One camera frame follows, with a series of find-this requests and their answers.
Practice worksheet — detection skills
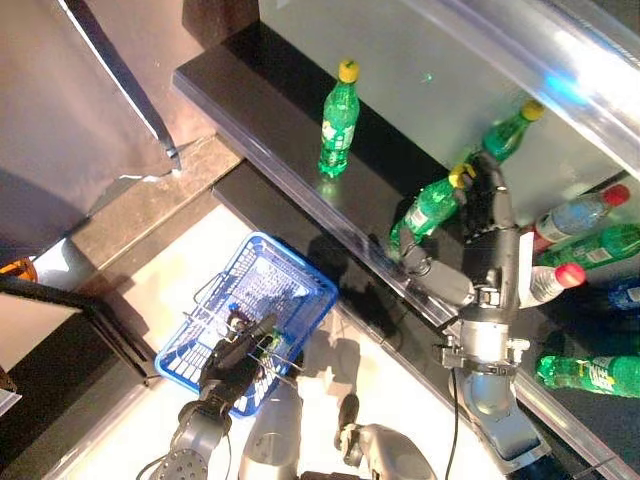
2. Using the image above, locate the clear plastic shelf edge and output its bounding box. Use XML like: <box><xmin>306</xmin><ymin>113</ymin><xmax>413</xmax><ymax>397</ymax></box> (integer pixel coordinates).
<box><xmin>399</xmin><ymin>0</ymin><xmax>640</xmax><ymax>181</ymax></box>

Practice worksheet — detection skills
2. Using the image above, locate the green soda bottle yellow cap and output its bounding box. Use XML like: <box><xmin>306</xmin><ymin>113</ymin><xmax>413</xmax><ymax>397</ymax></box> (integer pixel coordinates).
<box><xmin>318</xmin><ymin>59</ymin><xmax>362</xmax><ymax>180</ymax></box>
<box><xmin>534</xmin><ymin>353</ymin><xmax>640</xmax><ymax>400</ymax></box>
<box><xmin>537</xmin><ymin>223</ymin><xmax>640</xmax><ymax>270</ymax></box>
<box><xmin>481</xmin><ymin>98</ymin><xmax>546</xmax><ymax>162</ymax></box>
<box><xmin>388</xmin><ymin>163</ymin><xmax>477</xmax><ymax>259</ymax></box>

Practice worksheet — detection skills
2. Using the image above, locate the brown sheet with silver edge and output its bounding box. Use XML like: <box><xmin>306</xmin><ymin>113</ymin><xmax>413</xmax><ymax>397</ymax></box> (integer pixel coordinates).
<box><xmin>0</xmin><ymin>0</ymin><xmax>184</xmax><ymax>261</ymax></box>

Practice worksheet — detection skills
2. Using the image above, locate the silver robot left leg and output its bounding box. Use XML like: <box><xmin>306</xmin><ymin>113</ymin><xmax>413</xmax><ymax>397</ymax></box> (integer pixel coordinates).
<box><xmin>237</xmin><ymin>379</ymin><xmax>304</xmax><ymax>480</ymax></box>

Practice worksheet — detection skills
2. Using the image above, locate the black low cabinet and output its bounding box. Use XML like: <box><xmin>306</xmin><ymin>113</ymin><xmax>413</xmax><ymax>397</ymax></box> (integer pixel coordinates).
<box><xmin>0</xmin><ymin>272</ymin><xmax>161</xmax><ymax>480</ymax></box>

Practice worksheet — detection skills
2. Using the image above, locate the clear water bottle red cap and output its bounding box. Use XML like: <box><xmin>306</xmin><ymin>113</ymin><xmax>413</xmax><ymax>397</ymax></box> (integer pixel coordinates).
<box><xmin>519</xmin><ymin>262</ymin><xmax>587</xmax><ymax>309</ymax></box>
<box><xmin>531</xmin><ymin>183</ymin><xmax>631</xmax><ymax>254</ymax></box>

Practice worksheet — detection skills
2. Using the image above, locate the orange object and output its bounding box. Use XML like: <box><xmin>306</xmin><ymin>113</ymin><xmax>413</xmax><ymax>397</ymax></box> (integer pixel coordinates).
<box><xmin>0</xmin><ymin>257</ymin><xmax>39</xmax><ymax>284</ymax></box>

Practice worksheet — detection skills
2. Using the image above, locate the blue plastic shopping basket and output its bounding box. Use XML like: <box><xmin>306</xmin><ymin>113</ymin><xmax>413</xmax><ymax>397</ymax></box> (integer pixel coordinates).
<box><xmin>153</xmin><ymin>231</ymin><xmax>340</xmax><ymax>419</ymax></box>

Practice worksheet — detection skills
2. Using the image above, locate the black display shelf unit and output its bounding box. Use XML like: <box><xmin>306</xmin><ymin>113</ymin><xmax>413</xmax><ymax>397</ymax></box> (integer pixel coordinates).
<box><xmin>172</xmin><ymin>0</ymin><xmax>640</xmax><ymax>480</ymax></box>

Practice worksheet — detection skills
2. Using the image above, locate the black cable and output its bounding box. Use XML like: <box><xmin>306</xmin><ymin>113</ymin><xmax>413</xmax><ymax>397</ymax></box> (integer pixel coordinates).
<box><xmin>443</xmin><ymin>368</ymin><xmax>462</xmax><ymax>480</ymax></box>

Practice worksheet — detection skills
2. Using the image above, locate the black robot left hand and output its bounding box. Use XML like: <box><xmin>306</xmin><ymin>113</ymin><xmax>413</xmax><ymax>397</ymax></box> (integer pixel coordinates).
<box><xmin>197</xmin><ymin>312</ymin><xmax>281</xmax><ymax>407</ymax></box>

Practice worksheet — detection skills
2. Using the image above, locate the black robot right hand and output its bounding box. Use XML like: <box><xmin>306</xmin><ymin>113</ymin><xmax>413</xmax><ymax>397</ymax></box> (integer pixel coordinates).
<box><xmin>399</xmin><ymin>149</ymin><xmax>522</xmax><ymax>312</ymax></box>

